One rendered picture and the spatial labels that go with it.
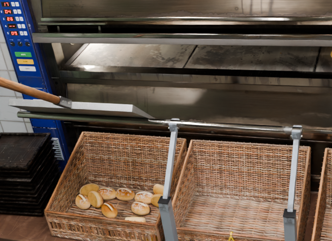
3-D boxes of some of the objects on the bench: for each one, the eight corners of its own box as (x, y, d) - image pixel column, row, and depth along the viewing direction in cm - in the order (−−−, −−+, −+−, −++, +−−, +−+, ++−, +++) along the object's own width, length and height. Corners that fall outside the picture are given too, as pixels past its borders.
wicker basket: (92, 173, 324) (81, 129, 310) (195, 182, 305) (188, 137, 290) (49, 237, 287) (34, 190, 272) (163, 253, 267) (153, 204, 253)
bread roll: (147, 230, 282) (143, 228, 275) (126, 229, 284) (121, 228, 278) (147, 218, 283) (143, 216, 277) (127, 218, 286) (122, 216, 280)
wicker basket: (196, 183, 304) (189, 137, 290) (313, 193, 286) (312, 144, 271) (167, 254, 266) (157, 205, 252) (300, 271, 247) (298, 219, 233)
